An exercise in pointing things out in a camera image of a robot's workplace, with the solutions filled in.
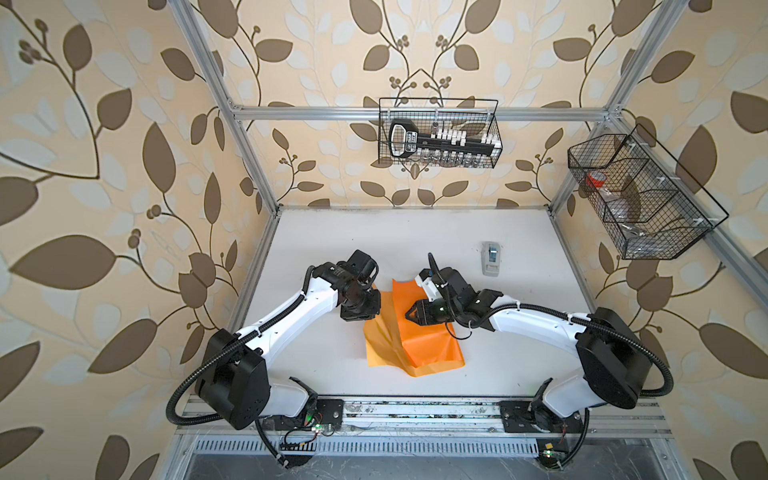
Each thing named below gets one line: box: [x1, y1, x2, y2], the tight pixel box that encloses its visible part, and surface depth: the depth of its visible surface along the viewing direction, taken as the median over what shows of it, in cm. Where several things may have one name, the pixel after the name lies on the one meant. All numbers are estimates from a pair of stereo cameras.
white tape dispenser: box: [481, 241, 501, 277], surface depth 104 cm
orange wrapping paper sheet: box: [364, 279, 465, 377], surface depth 82 cm
